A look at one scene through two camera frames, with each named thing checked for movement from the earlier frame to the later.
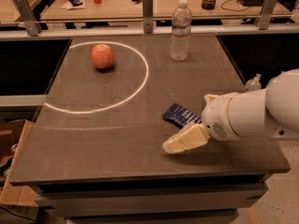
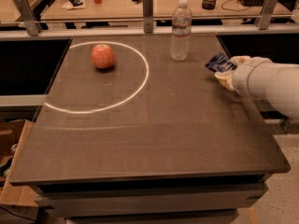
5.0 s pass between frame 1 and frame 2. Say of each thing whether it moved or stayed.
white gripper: moved
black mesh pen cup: stayed
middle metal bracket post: stayed
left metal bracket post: stayed
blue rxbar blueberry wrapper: moved
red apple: stayed
